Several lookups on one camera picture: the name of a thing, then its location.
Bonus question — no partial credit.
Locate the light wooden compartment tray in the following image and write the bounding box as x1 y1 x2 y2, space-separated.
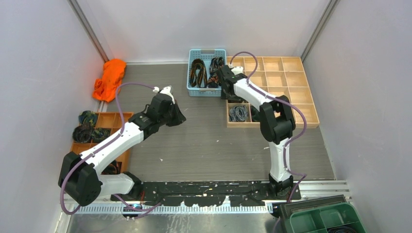
227 56 320 129

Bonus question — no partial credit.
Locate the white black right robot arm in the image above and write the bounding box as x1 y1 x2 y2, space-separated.
217 65 296 200

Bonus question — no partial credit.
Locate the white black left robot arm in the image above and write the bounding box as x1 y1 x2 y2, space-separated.
58 86 186 207

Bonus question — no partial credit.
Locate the red floral dark tie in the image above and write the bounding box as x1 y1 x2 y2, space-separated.
206 57 225 88

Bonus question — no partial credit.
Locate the light blue plastic basket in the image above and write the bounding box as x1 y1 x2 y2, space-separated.
186 49 227 97

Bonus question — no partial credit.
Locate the orange striped dark tie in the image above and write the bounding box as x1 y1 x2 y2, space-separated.
189 59 207 88

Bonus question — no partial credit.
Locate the grey patterned rolled tie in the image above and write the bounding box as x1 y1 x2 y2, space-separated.
228 105 248 122

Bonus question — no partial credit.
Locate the dark green rolled tie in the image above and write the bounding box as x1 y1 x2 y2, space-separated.
250 105 260 122

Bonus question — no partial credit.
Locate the orange cloth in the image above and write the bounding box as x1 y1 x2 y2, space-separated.
92 59 126 102

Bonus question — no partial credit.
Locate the green patterned rolled tie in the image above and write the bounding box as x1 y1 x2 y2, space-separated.
91 128 111 143

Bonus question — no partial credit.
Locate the blue yellow rolled tie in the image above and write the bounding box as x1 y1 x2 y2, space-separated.
78 110 98 127

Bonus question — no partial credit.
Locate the black orange rolled tie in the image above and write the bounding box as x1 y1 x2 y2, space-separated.
102 160 121 175

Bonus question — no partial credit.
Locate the dark brown rolled tie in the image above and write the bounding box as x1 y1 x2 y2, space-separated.
72 124 94 143

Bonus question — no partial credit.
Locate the dark framed box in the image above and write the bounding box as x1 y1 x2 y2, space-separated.
273 195 346 233

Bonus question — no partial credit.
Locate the green plastic bin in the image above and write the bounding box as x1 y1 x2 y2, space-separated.
285 202 366 233

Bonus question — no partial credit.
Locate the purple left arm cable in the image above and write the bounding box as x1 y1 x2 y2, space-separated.
60 82 162 220

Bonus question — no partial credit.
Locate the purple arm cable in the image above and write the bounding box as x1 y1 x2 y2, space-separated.
60 82 162 220
229 51 308 233

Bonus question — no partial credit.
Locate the perforated aluminium rail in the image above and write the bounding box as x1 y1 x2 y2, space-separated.
77 203 273 214

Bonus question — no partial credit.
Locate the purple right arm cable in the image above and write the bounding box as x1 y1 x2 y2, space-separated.
229 51 308 233

